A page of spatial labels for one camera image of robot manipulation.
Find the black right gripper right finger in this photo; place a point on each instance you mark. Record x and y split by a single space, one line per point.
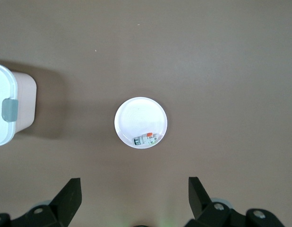
200 198

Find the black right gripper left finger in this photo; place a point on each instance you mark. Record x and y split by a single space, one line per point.
70 201

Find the white lidded storage box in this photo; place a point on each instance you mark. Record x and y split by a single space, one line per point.
25 104

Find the grey box latch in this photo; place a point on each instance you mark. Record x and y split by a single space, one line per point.
9 110

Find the pink round plate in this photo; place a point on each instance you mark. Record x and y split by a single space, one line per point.
136 118

